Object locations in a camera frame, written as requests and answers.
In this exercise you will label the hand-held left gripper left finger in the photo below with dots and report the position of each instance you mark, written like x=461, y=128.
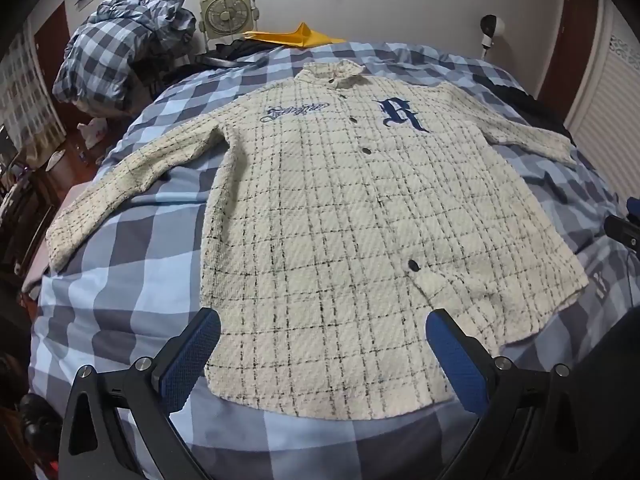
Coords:
x=192, y=355

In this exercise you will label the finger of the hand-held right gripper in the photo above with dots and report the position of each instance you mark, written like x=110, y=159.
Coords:
x=622, y=230

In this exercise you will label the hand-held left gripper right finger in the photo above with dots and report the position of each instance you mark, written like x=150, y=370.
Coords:
x=457, y=360

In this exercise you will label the cream plaid button shirt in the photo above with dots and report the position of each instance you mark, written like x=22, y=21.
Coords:
x=350, y=210

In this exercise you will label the blue checked bed cover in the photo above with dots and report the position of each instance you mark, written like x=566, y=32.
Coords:
x=125, y=240

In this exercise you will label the white louvered cabinet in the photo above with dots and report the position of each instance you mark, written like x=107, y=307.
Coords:
x=612, y=90

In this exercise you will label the dark red door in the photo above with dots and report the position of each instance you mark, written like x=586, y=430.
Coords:
x=52, y=55
x=570, y=45

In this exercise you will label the white round device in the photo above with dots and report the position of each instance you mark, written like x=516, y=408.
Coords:
x=492, y=27

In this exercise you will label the crumpled white tissue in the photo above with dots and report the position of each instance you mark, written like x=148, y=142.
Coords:
x=94, y=131

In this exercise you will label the dark cloth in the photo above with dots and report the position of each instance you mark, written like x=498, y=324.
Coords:
x=232, y=51

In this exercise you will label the white gridded curtain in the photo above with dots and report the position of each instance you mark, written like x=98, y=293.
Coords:
x=25, y=90

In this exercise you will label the crumpled blue checked duvet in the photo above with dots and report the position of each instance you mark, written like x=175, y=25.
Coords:
x=115, y=45

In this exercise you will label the yellow cloth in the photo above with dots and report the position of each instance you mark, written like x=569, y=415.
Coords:
x=295, y=36

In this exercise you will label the beige box fan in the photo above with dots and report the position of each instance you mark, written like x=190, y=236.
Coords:
x=227, y=12

